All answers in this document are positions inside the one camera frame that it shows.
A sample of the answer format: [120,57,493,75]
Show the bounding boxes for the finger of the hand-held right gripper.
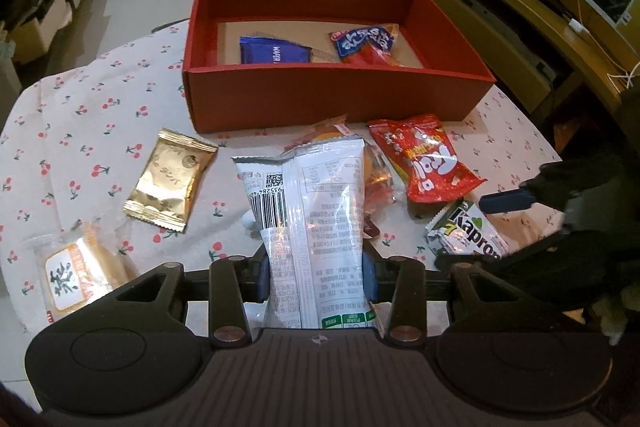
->
[479,187,538,214]
[434,229,576,275]

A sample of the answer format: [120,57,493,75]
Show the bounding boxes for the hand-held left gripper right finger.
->
[361,251,516,349]

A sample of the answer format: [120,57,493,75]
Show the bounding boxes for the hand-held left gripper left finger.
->
[115,251,273,350]

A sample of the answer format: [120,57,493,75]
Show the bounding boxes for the green and white snack packet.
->
[425,201,510,260]

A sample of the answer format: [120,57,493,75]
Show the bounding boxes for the white printed snack packet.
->
[232,136,383,338]

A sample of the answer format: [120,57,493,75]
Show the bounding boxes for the red cardboard box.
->
[181,0,497,134]

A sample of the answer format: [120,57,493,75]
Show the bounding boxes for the clear cake packet white label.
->
[27,222,138,323]

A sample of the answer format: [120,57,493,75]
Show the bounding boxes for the red puffed snack packet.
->
[367,114,487,204]

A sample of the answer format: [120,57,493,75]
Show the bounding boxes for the orange snack packet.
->
[292,114,406,238]

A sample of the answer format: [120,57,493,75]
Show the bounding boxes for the gold foil snack packet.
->
[122,128,219,234]

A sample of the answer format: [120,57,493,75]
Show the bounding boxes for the red and blue snack packet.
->
[328,23,408,68]

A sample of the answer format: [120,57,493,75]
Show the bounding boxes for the blue wafer packet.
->
[239,36,313,65]

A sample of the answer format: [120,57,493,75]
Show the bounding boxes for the brown cardboard liner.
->
[216,22,432,68]

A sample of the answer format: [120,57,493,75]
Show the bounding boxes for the white storage box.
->
[10,0,73,65]

